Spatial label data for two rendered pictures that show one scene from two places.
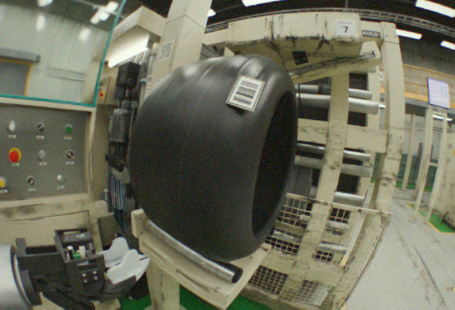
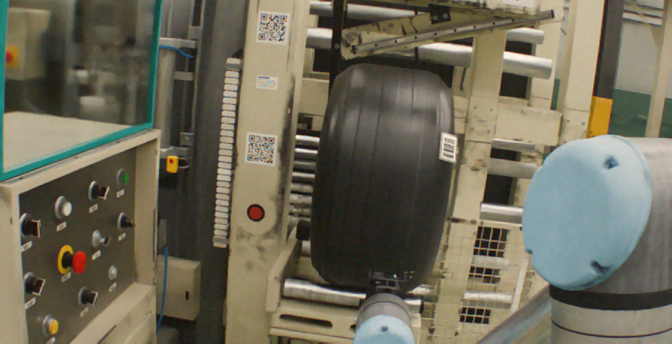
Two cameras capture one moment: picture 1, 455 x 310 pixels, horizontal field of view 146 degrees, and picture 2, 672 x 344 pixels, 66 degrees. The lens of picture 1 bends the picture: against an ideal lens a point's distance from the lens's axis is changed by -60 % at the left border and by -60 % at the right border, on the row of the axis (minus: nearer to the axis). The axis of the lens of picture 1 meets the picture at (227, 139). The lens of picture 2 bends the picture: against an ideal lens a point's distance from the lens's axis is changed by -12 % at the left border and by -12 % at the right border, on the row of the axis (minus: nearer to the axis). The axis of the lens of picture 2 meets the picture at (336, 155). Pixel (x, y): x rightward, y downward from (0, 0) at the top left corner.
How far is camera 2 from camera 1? 1.03 m
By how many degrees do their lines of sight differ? 28
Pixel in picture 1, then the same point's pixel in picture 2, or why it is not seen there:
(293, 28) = not seen: outside the picture
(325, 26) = not seen: outside the picture
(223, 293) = (416, 325)
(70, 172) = (122, 252)
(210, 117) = (431, 169)
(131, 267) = not seen: hidden behind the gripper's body
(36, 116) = (88, 172)
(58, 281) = not seen: hidden behind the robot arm
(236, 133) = (445, 177)
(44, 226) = not seen: outside the picture
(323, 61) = (475, 23)
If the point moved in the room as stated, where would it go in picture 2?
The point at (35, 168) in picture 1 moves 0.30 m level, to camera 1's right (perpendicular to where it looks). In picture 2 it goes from (88, 268) to (234, 264)
